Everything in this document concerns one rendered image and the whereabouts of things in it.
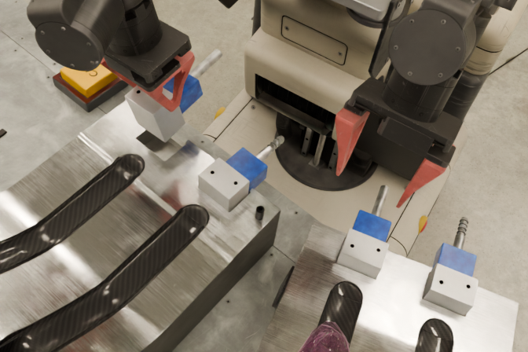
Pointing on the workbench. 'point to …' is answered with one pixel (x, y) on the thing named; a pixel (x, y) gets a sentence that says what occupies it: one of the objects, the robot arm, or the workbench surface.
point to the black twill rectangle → (283, 286)
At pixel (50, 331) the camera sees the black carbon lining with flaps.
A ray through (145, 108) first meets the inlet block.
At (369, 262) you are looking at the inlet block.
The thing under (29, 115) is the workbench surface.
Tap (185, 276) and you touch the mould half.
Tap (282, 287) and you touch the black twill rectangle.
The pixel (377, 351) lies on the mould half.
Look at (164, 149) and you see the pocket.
